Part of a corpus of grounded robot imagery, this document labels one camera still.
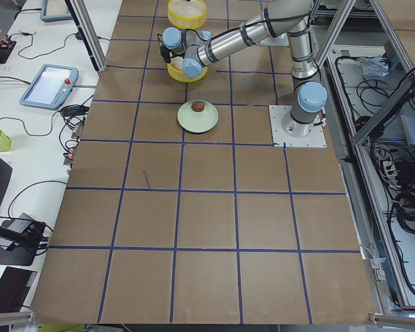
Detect black laptop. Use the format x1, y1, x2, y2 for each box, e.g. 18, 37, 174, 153
0, 267, 37, 313

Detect far blue teach pendant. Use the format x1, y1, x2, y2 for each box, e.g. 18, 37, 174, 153
40, 0, 72, 22

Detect light green plate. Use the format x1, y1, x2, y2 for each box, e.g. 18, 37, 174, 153
177, 100, 219, 133

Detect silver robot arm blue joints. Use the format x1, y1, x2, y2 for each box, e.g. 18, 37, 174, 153
158, 1, 328, 125

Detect aluminium frame post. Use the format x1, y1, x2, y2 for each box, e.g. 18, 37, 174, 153
66, 0, 107, 74

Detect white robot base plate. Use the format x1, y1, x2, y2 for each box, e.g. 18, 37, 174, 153
268, 105, 326, 149

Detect blue teach pendant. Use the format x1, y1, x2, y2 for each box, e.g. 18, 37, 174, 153
40, 0, 72, 22
19, 64, 79, 110

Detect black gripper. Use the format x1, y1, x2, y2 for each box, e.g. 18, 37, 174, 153
158, 38, 176, 64

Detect yellow steamer basket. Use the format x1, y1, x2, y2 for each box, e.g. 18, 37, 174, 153
167, 0, 208, 29
167, 57, 208, 83

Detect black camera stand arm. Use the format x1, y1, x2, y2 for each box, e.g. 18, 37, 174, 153
0, 218, 47, 253

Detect near blue teach pendant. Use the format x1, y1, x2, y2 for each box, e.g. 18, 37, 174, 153
19, 64, 79, 110

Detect brown bun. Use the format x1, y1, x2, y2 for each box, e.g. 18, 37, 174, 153
191, 100, 205, 112

